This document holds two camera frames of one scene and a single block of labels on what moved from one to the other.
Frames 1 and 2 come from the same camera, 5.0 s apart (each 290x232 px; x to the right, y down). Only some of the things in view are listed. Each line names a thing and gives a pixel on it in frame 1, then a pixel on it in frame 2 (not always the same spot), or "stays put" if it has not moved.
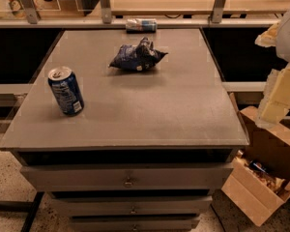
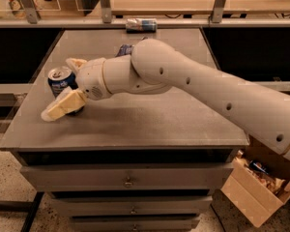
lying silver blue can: [141, 25] stays put
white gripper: [289, 38] to [91, 78]
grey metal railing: [32, 19] stays put
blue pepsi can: [67, 89] stays put
